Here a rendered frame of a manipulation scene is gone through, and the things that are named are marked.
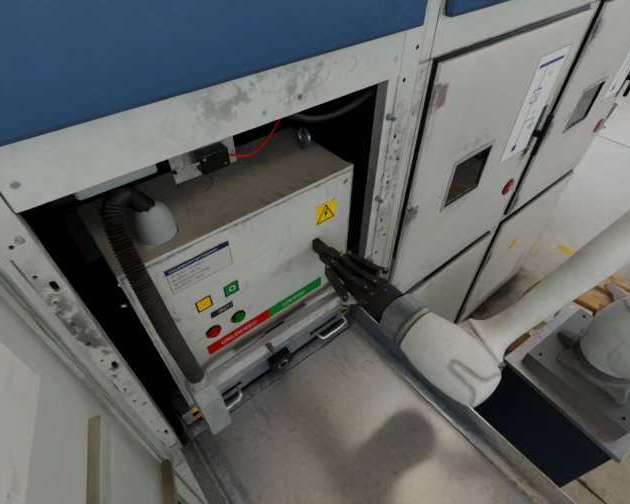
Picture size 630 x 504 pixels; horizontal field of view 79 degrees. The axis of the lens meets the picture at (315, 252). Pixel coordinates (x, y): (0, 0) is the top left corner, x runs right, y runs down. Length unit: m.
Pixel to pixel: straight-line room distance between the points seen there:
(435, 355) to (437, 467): 0.43
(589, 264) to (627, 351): 0.51
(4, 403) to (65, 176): 0.23
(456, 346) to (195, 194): 0.54
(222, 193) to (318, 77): 0.29
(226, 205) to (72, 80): 0.36
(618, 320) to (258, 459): 0.94
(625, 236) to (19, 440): 0.80
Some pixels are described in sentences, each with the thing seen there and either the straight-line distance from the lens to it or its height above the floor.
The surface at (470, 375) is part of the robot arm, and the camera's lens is 0.67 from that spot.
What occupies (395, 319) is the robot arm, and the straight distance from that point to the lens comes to 0.70.
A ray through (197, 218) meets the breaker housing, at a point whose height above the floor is 1.39.
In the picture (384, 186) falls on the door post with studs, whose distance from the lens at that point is 0.87.
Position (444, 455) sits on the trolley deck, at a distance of 1.07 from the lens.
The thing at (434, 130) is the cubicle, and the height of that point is 1.44.
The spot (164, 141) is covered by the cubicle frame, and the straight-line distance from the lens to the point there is 0.51.
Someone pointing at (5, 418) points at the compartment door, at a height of 1.48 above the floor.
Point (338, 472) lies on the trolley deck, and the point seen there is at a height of 0.85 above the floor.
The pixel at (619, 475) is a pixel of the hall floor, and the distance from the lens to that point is 2.29.
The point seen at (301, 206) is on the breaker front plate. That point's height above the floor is 1.35.
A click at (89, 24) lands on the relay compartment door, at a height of 1.73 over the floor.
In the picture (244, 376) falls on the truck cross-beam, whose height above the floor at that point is 0.91.
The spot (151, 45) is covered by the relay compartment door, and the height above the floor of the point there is 1.70.
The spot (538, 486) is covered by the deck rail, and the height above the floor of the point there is 0.86.
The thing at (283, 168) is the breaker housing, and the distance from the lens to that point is 0.81.
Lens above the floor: 1.83
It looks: 45 degrees down
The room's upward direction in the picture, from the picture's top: straight up
